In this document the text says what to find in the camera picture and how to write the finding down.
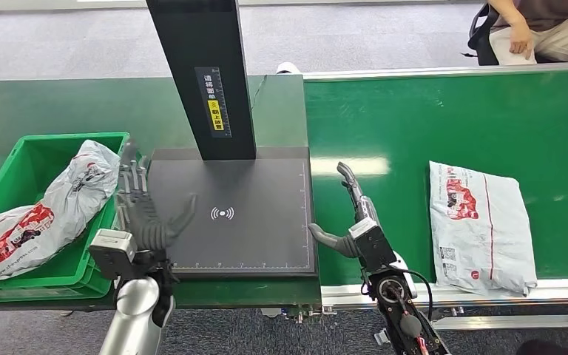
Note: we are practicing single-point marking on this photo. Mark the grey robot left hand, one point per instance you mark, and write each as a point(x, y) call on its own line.
point(144, 220)

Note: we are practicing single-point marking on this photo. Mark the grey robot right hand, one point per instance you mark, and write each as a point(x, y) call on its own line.
point(338, 242)

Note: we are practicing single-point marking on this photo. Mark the white red-print mailer bag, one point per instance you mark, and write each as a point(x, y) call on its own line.
point(485, 235)
point(58, 206)

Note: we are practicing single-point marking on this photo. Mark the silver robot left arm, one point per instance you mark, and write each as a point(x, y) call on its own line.
point(134, 313)

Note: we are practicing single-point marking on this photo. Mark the black silver robot right arm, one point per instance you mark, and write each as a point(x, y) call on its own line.
point(396, 299)

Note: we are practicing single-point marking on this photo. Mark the black inbound scanner machine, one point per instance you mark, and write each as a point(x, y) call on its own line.
point(254, 196)

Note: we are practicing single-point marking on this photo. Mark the green conveyor belt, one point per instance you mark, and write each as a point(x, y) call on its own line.
point(460, 122)

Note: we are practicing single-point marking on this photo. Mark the green plastic crate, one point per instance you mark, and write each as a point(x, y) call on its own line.
point(73, 267)

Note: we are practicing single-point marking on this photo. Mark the black yellow scanner label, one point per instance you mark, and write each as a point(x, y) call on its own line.
point(213, 102)

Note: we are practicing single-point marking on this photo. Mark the flat white red-print mailer bag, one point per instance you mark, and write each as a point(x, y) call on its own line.
point(485, 235)

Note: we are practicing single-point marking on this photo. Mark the white object behind table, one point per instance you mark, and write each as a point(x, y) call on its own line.
point(289, 68)

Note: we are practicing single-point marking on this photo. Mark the black office chair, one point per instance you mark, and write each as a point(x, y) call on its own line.
point(480, 36)

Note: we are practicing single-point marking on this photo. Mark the person's hand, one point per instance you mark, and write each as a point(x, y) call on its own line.
point(521, 44)

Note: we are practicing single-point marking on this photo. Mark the person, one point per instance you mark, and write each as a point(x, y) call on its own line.
point(558, 34)

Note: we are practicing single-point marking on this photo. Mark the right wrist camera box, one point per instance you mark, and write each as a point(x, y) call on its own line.
point(374, 245)

